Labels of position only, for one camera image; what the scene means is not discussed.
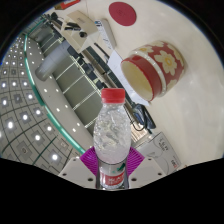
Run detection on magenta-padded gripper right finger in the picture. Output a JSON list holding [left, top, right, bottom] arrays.
[[125, 146, 167, 190]]

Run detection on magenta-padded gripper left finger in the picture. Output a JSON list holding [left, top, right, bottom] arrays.
[[58, 147, 100, 189]]

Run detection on clear red-capped water bottle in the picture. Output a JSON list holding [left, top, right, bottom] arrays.
[[92, 87, 132, 190]]

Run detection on round ceiling lights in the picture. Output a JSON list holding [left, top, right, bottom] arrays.
[[0, 43, 84, 168]]

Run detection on row of black office chairs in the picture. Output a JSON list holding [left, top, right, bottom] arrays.
[[64, 43, 111, 91]]

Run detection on red floral ceramic mug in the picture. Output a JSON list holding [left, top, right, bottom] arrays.
[[120, 40, 185, 103]]

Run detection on long curved conference desk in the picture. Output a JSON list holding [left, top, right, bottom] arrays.
[[43, 13, 134, 111]]

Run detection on black tool in beige box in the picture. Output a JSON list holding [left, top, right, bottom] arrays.
[[64, 21, 88, 38]]

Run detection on flat round red coaster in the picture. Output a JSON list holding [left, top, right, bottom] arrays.
[[108, 1, 138, 27]]

